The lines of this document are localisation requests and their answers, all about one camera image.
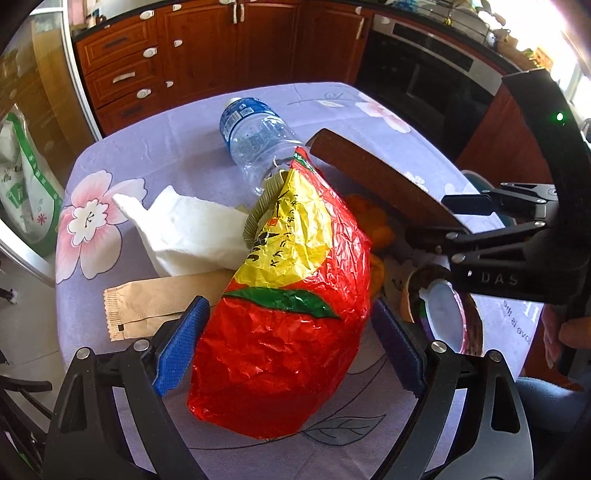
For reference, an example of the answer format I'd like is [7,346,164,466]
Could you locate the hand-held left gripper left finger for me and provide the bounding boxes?
[44,295,211,480]

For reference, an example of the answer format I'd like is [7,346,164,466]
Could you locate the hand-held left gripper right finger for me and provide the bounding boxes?
[370,298,536,480]

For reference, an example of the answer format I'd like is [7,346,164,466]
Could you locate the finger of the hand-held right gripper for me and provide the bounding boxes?
[441,182,561,217]
[406,219,555,259]

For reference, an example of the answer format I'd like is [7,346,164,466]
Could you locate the white teal trash bin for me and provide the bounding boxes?
[459,168,499,195]

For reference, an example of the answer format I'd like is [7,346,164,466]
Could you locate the red yellow snack bag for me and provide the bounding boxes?
[187,147,374,439]

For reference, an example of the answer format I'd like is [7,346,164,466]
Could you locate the white paper napkin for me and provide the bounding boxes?
[112,185,252,278]

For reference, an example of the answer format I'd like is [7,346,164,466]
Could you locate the clear plastic bottle blue label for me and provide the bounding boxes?
[219,97,308,197]

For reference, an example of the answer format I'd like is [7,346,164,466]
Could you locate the person's right hand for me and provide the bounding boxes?
[541,305,591,370]

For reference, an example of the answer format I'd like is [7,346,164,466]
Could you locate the brown paper sleeve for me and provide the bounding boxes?
[103,270,241,341]

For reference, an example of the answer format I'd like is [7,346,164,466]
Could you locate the wooden cabinet panel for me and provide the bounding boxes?
[456,83,555,185]

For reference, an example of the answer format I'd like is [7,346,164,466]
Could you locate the orange peel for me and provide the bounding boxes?
[344,194,395,250]

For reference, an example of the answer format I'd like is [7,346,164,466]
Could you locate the person's leg in jeans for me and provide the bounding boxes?
[515,376,591,435]

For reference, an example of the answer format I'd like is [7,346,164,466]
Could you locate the black built-in oven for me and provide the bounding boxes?
[355,14,509,158]

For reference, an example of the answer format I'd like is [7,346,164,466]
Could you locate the green ribbed paper liner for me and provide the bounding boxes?
[243,168,289,252]

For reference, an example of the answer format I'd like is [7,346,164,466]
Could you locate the black chair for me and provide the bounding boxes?
[0,351,54,467]

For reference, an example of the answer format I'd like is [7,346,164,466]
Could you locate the white green printed bag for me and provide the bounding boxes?
[0,104,65,257]

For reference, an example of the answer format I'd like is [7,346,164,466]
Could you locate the wooden kitchen cabinets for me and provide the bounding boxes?
[74,0,375,137]

